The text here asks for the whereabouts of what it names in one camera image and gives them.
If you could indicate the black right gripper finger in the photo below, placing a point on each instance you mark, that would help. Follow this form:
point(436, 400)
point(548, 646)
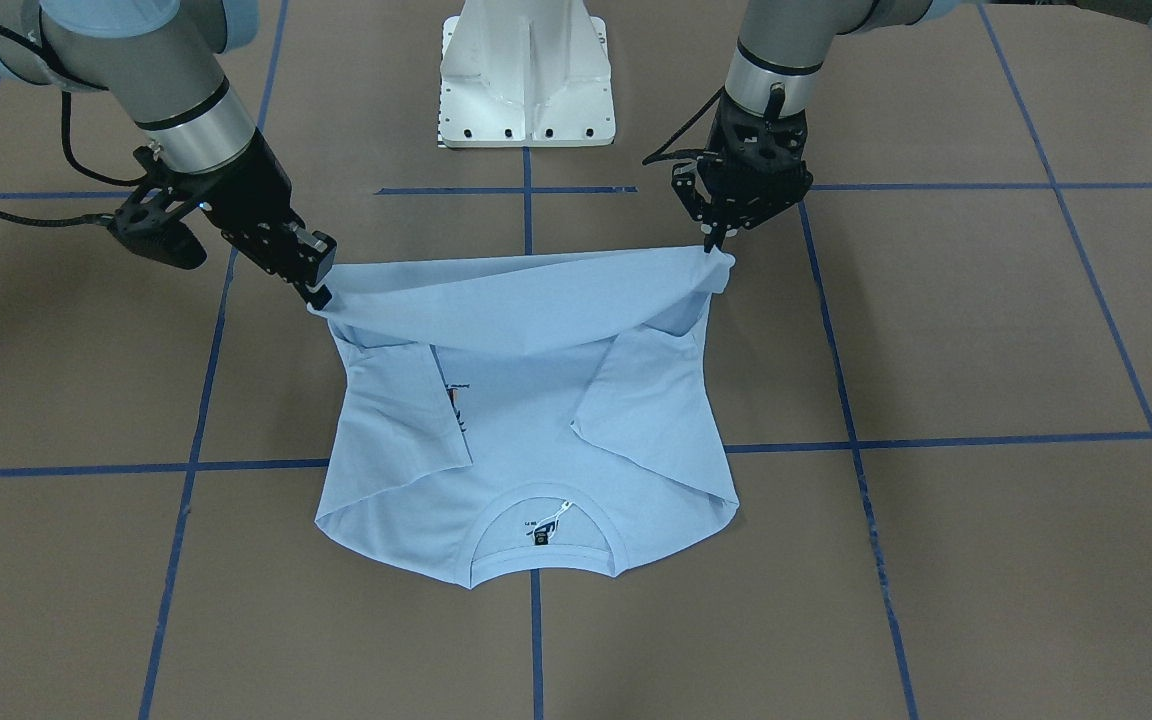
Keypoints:
point(316, 296)

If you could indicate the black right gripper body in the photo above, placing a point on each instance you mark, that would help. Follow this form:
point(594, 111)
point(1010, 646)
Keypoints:
point(254, 190)

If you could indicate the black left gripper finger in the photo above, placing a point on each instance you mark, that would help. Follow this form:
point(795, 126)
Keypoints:
point(714, 236)

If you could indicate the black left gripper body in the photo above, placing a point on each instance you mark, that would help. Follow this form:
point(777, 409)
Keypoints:
point(698, 200)

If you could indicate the light blue t-shirt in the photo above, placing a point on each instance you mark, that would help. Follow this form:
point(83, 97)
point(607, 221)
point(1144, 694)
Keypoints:
point(513, 414)

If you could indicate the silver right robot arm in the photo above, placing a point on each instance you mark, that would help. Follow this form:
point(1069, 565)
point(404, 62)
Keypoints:
point(203, 149)

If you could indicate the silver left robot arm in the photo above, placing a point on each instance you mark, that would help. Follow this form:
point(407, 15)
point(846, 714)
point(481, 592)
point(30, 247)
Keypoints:
point(783, 45)

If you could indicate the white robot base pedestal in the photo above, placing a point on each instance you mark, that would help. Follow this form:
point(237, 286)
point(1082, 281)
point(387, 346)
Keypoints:
point(525, 74)

